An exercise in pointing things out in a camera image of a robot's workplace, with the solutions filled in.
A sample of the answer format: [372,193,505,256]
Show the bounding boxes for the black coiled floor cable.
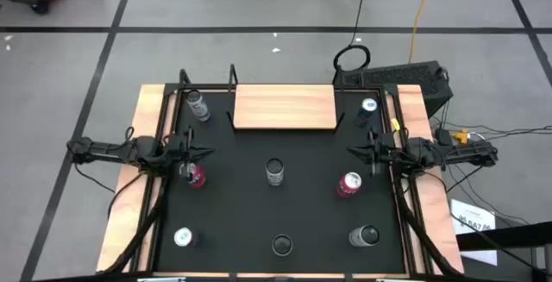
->
[332,0,372,74]

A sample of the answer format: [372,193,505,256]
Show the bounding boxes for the red can silver lid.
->
[179,160,207,189]
[336,171,362,199]

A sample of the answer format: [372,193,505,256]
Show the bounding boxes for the dark blue can white lid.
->
[173,227,202,248]

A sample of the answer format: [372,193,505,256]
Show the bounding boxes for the silver can black lid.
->
[272,234,294,257]
[265,158,285,187]
[185,88,211,122]
[348,224,381,248]

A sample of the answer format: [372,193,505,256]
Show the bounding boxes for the yellow power adapter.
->
[450,128,470,145]

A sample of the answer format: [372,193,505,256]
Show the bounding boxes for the black flat bar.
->
[455,221,552,251]

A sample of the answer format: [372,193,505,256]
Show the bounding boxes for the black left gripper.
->
[166,126,216,178]

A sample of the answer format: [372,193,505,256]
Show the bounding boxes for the wooden shelf black frame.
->
[227,63,347,135]

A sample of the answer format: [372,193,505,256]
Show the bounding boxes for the yellow floor cable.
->
[407,0,437,65]

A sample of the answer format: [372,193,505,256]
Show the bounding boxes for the white printed paper sheet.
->
[449,198,498,266]

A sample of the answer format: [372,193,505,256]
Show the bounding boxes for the black table mat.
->
[154,90,406,274]

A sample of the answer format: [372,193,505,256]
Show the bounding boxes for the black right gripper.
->
[346,128,397,176]

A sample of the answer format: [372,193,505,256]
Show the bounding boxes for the black braided cable bundle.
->
[394,176,459,277]
[99,173,167,274]

